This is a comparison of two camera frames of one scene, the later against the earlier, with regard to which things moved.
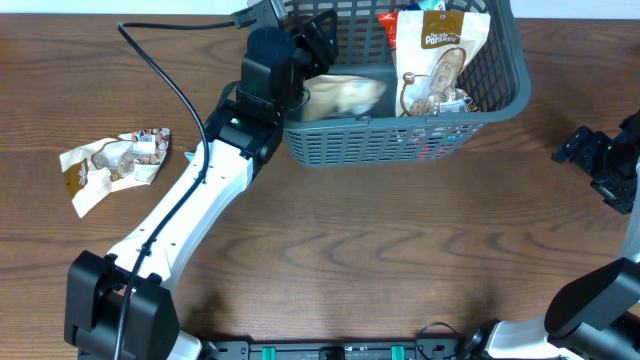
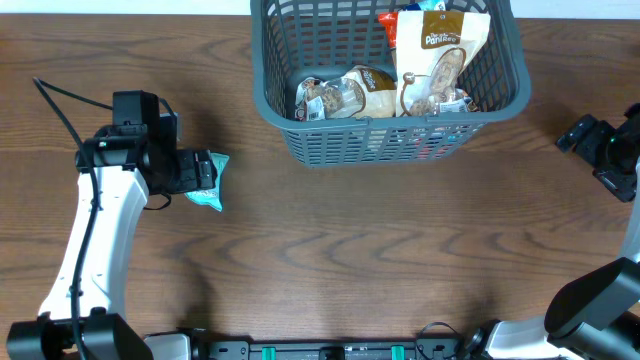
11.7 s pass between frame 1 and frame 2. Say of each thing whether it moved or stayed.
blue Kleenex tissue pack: stayed
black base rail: stayed
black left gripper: moved
